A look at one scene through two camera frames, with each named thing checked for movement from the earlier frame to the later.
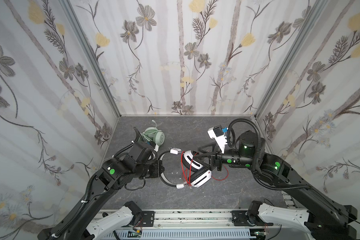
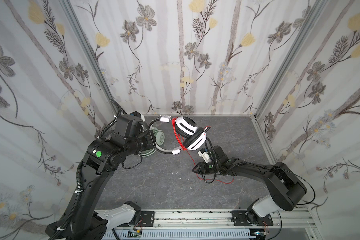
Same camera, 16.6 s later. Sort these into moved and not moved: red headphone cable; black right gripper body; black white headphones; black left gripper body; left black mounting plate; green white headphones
Moved: black right gripper body; red headphone cable; black left gripper body; black white headphones
Not moved: left black mounting plate; green white headphones
